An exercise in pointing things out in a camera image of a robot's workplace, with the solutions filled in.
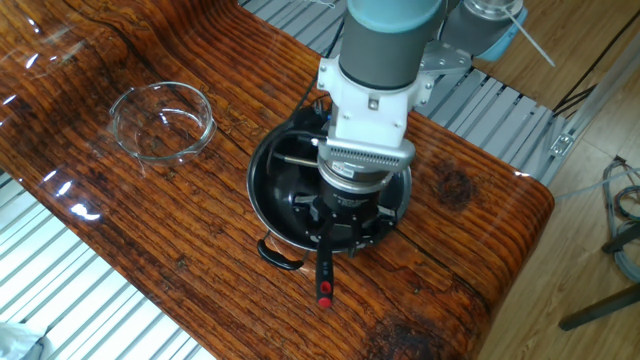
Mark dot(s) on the clear glass bowl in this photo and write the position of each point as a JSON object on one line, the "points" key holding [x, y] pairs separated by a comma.
{"points": [[162, 125]]}

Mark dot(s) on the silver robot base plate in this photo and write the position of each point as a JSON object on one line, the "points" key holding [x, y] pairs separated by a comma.
{"points": [[445, 60]]}

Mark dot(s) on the translucent tube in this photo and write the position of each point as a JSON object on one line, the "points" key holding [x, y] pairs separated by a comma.
{"points": [[590, 187]]}

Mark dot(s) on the dark furniture leg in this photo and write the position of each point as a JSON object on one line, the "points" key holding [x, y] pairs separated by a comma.
{"points": [[600, 307], [622, 240]]}

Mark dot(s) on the vented wrist adapter box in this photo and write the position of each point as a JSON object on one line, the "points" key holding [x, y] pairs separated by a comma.
{"points": [[370, 155]]}

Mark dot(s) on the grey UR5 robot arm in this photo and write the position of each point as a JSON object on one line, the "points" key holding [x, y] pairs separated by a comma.
{"points": [[385, 45]]}

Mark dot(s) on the white plastic bag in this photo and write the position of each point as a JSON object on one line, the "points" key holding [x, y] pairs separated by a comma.
{"points": [[20, 345]]}

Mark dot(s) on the aluminium frame bar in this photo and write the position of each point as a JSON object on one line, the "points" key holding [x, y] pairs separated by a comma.
{"points": [[600, 100]]}

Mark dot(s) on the wood-grain vinyl table cover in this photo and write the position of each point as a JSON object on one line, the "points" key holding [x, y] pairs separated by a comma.
{"points": [[200, 250]]}

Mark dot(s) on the white zip tie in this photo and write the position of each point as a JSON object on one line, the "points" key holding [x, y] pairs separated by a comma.
{"points": [[530, 37]]}

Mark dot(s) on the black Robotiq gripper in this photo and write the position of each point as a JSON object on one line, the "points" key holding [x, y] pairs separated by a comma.
{"points": [[350, 202]]}

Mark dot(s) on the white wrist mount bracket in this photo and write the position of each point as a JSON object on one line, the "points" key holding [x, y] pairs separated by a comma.
{"points": [[370, 115]]}

